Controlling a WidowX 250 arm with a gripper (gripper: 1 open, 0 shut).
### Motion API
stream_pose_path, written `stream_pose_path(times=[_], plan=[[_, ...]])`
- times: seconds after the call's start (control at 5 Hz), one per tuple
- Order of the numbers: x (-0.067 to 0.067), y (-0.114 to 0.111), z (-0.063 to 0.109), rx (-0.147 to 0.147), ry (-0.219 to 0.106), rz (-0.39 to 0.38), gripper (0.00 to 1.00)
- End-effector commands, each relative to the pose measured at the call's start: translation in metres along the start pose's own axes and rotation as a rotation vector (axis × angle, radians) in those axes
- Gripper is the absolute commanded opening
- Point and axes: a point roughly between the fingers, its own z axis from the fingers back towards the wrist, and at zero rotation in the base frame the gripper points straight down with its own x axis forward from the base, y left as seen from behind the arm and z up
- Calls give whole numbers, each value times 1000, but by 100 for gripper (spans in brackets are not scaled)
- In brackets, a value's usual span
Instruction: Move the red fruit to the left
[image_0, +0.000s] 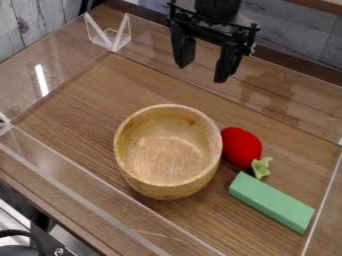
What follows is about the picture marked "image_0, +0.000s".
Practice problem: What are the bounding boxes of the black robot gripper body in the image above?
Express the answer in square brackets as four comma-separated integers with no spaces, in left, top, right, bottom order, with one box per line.
[166,0,260,55]

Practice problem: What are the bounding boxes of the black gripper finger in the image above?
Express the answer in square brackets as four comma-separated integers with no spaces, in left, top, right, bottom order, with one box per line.
[213,42,241,83]
[170,22,196,69]

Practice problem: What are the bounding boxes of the red toy strawberry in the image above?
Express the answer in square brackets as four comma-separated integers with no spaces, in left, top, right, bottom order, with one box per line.
[220,127,273,180]

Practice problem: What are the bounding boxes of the black cable and clamp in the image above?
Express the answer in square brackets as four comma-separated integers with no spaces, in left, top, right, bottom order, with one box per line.
[0,219,68,256]

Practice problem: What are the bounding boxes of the wooden bowl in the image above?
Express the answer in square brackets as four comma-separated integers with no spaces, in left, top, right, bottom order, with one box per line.
[113,104,222,200]

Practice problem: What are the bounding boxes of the green rectangular block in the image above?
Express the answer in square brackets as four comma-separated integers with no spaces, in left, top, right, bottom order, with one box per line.
[226,172,315,235]

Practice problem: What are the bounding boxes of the clear acrylic enclosure walls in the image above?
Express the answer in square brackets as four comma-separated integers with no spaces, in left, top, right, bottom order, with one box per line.
[0,18,342,256]

